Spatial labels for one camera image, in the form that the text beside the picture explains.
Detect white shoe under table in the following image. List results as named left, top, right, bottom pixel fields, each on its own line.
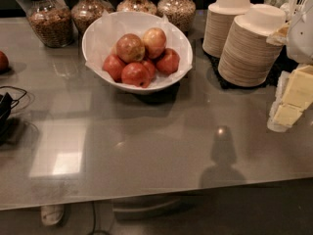
left=40, top=205, right=65, bottom=226

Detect black device with cable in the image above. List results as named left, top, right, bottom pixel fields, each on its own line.
left=0, top=85, right=27, bottom=137

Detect red apple middle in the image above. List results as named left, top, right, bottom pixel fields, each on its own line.
left=141, top=60, right=156, bottom=80

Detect glass cereal jar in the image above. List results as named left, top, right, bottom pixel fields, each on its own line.
left=116, top=0, right=157, bottom=15
left=26, top=0, right=73, bottom=48
left=71, top=0, right=114, bottom=35
left=157, top=0, right=196, bottom=32

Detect white oval bowl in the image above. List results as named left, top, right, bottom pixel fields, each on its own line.
left=81, top=11, right=194, bottom=95

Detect yellow-red apple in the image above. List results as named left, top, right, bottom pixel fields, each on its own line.
left=115, top=33, right=145, bottom=63
left=142, top=27, right=166, bottom=59

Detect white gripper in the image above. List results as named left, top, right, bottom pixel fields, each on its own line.
left=266, top=0, right=313, bottom=132

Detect front stack paper bowls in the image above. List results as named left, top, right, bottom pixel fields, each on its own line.
left=218, top=4, right=286, bottom=87

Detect rear stack paper bowls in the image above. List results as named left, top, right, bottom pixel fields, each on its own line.
left=202, top=0, right=251, bottom=58

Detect glass cereal jar far left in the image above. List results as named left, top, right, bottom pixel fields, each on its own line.
left=26, top=0, right=73, bottom=48

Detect stack paper bowls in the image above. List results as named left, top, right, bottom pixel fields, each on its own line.
left=218, top=4, right=286, bottom=87
left=202, top=0, right=251, bottom=58

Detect red apple front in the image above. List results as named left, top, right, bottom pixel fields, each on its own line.
left=121, top=63, right=151, bottom=88

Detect white paper bowl liner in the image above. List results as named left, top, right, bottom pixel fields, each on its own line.
left=84, top=10, right=192, bottom=90

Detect red apple at left edge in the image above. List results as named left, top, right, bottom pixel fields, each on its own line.
left=0, top=51, right=9, bottom=71

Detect red apple right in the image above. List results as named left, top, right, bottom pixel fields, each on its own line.
left=156, top=48, right=180, bottom=75

